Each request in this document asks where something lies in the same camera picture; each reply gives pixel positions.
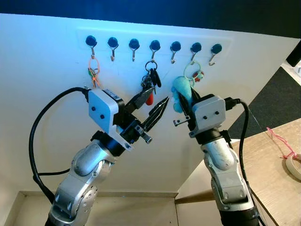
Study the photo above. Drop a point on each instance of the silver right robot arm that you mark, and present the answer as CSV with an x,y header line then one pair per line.
x,y
228,174

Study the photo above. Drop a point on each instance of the black keys with red tag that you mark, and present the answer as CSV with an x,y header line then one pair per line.
x,y
153,77

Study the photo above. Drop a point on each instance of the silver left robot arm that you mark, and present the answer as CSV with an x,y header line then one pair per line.
x,y
82,181

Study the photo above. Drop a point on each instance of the black knob metal hook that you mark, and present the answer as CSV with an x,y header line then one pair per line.
x,y
134,44
154,45
196,47
175,46
216,48
91,41
113,43

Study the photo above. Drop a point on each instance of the light wooden dining table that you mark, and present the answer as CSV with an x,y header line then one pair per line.
x,y
268,188

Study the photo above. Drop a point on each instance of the dark blue rug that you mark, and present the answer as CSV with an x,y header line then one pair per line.
x,y
275,101

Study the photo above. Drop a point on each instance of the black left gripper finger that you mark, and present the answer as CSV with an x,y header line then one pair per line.
x,y
138,100
155,115

